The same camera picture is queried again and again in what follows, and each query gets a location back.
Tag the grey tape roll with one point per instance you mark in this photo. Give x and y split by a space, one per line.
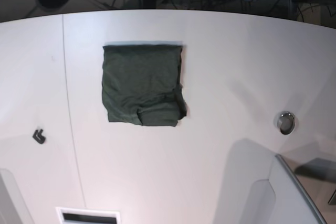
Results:
285 122

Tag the small black clip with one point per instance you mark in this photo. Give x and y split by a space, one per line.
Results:
38 136

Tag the dark green t-shirt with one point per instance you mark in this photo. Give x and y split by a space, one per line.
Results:
141 84

